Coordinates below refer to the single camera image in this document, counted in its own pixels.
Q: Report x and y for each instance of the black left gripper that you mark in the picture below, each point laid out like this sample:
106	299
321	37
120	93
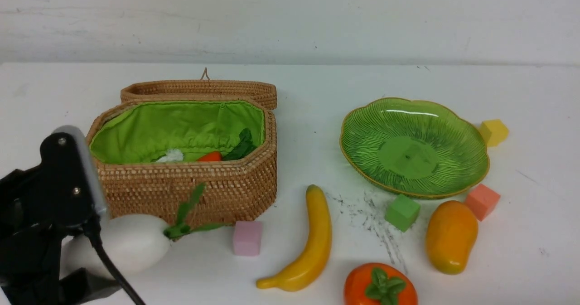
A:
40	206

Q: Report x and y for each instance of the white radish with leaves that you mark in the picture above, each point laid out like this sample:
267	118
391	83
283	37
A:
133	242

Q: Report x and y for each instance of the orange carrot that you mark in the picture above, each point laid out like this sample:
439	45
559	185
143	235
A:
244	147

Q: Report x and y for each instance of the yellow banana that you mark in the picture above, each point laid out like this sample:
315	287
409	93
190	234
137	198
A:
309	265

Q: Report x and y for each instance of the orange persimmon with green calyx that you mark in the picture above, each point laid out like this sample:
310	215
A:
375	283

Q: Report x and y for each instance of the orange yellow mango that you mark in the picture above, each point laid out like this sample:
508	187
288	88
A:
450	237

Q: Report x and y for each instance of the woven rattan basket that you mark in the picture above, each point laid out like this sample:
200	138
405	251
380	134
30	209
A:
146	155

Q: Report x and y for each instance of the pink foam cube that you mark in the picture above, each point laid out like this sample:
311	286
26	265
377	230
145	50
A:
247	238

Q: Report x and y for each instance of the woven rattan basket lid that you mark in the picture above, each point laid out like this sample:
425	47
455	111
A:
263	93

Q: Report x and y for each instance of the green foam cube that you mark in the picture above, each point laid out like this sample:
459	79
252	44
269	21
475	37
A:
402	212

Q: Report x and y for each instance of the green leaf-shaped glass plate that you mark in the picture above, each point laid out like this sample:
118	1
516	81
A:
416	148

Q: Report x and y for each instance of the coral foam cube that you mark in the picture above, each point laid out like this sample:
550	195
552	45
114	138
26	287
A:
482	200

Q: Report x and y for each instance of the yellow foam cube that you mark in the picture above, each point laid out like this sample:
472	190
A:
494	132

